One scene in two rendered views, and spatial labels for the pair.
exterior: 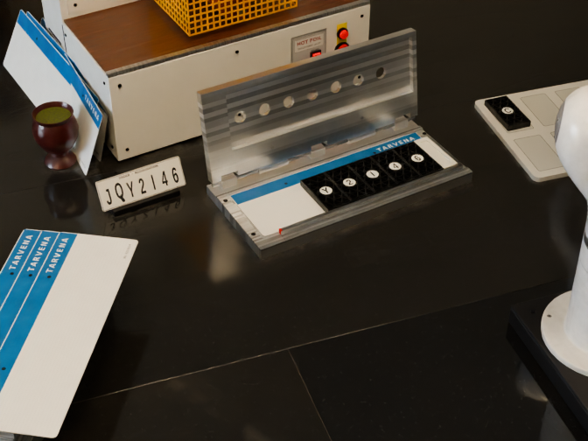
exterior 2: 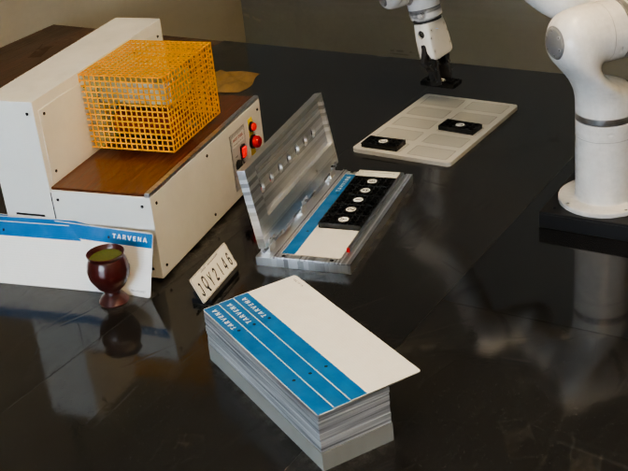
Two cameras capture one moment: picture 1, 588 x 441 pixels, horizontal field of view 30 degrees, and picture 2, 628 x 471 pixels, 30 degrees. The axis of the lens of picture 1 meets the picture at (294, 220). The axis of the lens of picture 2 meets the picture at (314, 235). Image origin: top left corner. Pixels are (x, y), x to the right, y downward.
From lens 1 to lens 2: 1.36 m
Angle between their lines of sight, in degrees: 33
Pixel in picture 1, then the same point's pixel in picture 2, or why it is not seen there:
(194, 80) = (191, 188)
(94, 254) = (278, 293)
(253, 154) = (278, 216)
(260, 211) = (315, 249)
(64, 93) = (74, 251)
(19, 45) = not seen: outside the picture
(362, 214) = (381, 221)
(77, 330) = (338, 327)
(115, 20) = (93, 171)
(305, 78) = (282, 145)
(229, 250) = (322, 280)
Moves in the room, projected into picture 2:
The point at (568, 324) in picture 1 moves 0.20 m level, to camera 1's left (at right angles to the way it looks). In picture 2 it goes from (588, 196) to (522, 230)
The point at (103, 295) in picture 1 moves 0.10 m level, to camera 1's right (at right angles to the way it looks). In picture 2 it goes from (323, 306) to (365, 284)
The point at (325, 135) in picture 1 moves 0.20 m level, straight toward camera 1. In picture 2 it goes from (305, 190) to (363, 217)
